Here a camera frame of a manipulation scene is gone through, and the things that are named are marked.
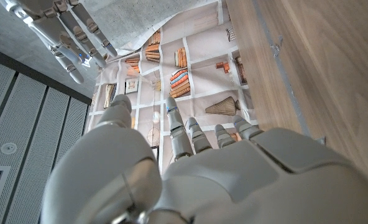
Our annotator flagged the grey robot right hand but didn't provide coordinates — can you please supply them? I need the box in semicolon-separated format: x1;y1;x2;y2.
0;0;119;85

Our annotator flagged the printed bookshelf backdrop cloth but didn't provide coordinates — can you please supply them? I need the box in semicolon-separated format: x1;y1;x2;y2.
84;0;259;175

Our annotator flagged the round ceiling sensor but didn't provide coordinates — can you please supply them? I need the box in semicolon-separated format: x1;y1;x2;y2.
0;142;18;156

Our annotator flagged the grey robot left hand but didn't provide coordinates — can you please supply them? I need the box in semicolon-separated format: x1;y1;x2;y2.
39;94;368;224

